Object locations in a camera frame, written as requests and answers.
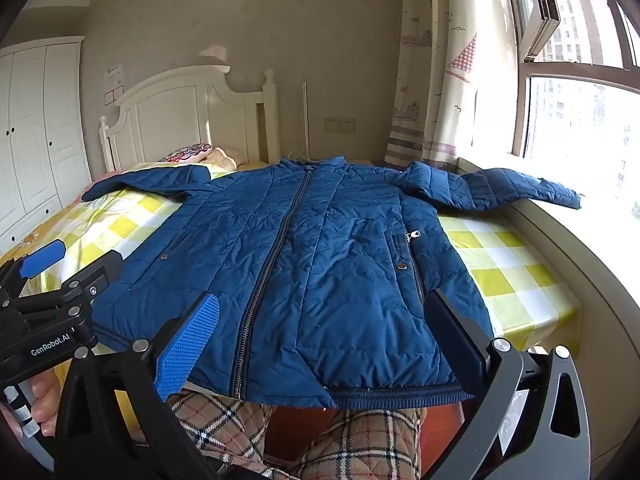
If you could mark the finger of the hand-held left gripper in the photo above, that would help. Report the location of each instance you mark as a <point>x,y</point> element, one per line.
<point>42,260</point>
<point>95,275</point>

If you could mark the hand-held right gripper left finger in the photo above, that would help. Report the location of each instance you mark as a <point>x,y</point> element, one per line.
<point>190,345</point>

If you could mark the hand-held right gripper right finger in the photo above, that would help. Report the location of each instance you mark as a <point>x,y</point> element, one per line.
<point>457,342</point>

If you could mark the blue quilted jacket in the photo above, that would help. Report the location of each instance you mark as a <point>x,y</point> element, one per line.
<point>320,260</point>

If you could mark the person's left hand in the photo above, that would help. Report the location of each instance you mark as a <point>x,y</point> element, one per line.
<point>45,400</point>

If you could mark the yellow checked bed sheet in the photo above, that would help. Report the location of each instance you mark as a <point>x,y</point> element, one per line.
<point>500,270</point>

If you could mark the white wardrobe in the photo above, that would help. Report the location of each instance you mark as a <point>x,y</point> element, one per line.
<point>35,135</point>

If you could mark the person's plaid pants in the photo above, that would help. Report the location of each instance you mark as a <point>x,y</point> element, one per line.
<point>360,445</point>

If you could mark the patterned red pillow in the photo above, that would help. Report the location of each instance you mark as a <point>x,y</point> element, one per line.
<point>185,154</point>

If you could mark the white window sill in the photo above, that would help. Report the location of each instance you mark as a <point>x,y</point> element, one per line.
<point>590,270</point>

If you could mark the white bed headboard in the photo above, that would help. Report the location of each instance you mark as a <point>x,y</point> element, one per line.
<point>170,110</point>

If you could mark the white desk lamp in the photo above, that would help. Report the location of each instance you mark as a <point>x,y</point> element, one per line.
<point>306,120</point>

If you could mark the printed striped curtain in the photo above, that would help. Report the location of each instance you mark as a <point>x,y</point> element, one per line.
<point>440,60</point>

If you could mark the window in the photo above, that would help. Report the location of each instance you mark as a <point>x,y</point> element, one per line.
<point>580,60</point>

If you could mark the paper wall notice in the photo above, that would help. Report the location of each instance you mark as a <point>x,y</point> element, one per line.
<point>114,84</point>

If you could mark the beige wall socket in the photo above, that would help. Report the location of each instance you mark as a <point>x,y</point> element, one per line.
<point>340,125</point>

